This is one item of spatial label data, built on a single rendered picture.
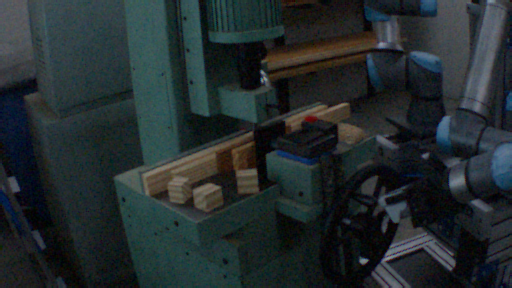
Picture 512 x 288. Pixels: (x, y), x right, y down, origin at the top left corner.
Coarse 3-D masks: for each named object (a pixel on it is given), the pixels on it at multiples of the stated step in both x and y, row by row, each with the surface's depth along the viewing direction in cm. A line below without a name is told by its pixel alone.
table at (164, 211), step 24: (360, 144) 138; (264, 168) 128; (168, 192) 119; (264, 192) 117; (168, 216) 114; (192, 216) 108; (216, 216) 109; (240, 216) 113; (312, 216) 115; (192, 240) 109
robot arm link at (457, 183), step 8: (456, 168) 87; (464, 168) 85; (456, 176) 86; (464, 176) 91; (448, 184) 88; (456, 184) 86; (464, 184) 84; (456, 192) 86; (464, 192) 85; (464, 200) 86; (472, 200) 86
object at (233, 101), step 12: (228, 84) 135; (228, 96) 132; (240, 96) 129; (252, 96) 125; (264, 96) 127; (228, 108) 133; (240, 108) 130; (252, 108) 127; (264, 108) 128; (252, 120) 128; (264, 120) 129
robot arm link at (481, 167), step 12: (504, 144) 80; (480, 156) 83; (492, 156) 80; (504, 156) 77; (468, 168) 84; (480, 168) 81; (492, 168) 79; (504, 168) 77; (468, 180) 83; (480, 180) 81; (492, 180) 79; (504, 180) 78; (480, 192) 82; (492, 192) 81
